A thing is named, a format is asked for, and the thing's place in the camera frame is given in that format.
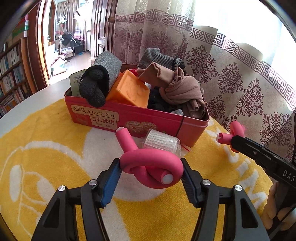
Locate beige pink cloth bundle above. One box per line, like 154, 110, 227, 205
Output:
137, 62, 207, 120

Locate grey black sock roll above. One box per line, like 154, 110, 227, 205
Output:
79, 51, 122, 108

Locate yellow cardboard box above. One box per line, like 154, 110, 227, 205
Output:
69, 69, 86, 96

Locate orange ribbed cube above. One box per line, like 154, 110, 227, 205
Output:
106, 70, 150, 108

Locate black fuzzy sock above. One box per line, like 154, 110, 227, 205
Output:
147, 87, 184, 115

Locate right hand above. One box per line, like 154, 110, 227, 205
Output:
261, 182, 295, 231

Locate yellow white towel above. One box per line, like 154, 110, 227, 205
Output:
1, 100, 272, 240

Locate red biscuit tin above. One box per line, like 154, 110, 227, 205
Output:
64, 89, 210, 147

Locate purple patterned curtain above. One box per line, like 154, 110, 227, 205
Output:
114, 1, 295, 161

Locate large wooden bookshelf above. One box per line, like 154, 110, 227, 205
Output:
0, 38, 37, 117

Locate wooden door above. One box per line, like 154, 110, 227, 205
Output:
91, 0, 118, 63

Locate stacked boxes on shelf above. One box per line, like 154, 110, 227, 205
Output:
11, 14, 29, 41

